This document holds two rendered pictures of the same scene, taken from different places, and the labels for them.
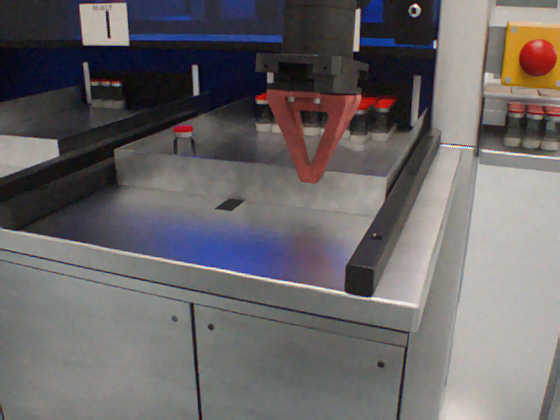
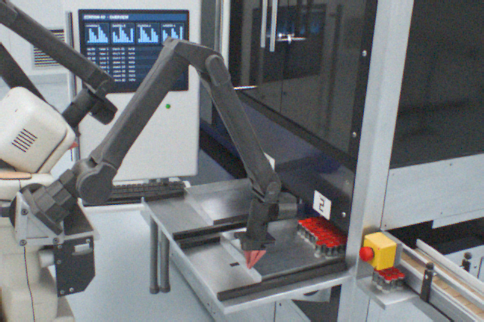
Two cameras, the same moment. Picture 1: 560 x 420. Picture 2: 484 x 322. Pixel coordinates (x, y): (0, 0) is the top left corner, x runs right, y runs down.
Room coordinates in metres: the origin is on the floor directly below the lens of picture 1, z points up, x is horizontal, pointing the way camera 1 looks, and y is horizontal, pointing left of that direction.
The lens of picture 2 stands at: (-0.67, -0.96, 1.82)
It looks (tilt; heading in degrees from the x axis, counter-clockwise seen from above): 22 degrees down; 42
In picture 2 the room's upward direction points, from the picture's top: 3 degrees clockwise
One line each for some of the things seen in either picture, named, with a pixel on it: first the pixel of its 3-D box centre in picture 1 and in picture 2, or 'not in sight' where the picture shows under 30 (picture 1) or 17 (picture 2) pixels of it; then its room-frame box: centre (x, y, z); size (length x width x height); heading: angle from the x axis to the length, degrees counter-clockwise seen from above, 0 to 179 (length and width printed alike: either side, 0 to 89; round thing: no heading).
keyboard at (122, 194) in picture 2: not in sight; (135, 192); (0.62, 0.72, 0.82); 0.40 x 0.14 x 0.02; 148
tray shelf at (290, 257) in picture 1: (146, 160); (246, 232); (0.63, 0.16, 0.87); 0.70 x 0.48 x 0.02; 69
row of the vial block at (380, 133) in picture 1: (320, 118); (314, 239); (0.71, -0.05, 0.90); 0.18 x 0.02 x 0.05; 70
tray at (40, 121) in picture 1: (72, 117); (243, 199); (0.75, 0.29, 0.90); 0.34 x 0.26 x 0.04; 159
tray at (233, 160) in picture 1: (298, 138); (290, 246); (0.62, -0.02, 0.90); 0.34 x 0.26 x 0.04; 160
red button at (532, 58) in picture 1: (537, 57); (367, 253); (0.61, -0.29, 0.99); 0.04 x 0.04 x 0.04; 69
